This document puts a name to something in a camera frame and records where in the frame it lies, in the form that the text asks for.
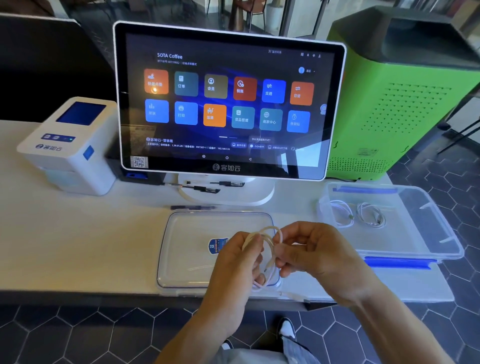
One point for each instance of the person's left hand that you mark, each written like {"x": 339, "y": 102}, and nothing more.
{"x": 228, "y": 285}

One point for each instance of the person's right hand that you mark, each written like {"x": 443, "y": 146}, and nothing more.
{"x": 326, "y": 258}

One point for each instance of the clear plastic lid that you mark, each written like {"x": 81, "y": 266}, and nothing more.
{"x": 183, "y": 262}

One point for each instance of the clear container with blue clips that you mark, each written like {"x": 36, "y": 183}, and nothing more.
{"x": 405, "y": 232}

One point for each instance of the person's right forearm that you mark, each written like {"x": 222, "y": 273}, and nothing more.
{"x": 397, "y": 330}

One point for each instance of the person's left white shoe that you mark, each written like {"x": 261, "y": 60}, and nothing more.
{"x": 226, "y": 345}

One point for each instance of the person's white shoe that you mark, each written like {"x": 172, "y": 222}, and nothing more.
{"x": 288, "y": 330}
{"x": 226, "y": 345}

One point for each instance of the person's right white shoe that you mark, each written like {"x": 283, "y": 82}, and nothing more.
{"x": 288, "y": 330}

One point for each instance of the black receipt printer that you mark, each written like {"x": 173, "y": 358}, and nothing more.
{"x": 138, "y": 176}

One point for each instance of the black pen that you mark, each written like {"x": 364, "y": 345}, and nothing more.
{"x": 191, "y": 207}

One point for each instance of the black usb adapter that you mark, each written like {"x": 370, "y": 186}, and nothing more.
{"x": 206, "y": 189}
{"x": 228, "y": 183}

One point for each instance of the green cabinet machine grey top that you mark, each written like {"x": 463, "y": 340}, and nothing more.
{"x": 405, "y": 123}

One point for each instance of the white touchscreen terminal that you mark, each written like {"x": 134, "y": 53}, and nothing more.
{"x": 225, "y": 97}

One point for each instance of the white label printer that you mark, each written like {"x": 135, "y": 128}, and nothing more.
{"x": 71, "y": 168}

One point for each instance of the white planter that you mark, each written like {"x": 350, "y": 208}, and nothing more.
{"x": 274, "y": 15}

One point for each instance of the orange brown chair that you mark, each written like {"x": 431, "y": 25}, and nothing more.
{"x": 257, "y": 7}

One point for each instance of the small round brown table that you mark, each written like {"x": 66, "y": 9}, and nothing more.
{"x": 237, "y": 11}

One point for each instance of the large black monitor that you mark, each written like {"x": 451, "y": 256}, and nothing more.
{"x": 48, "y": 67}

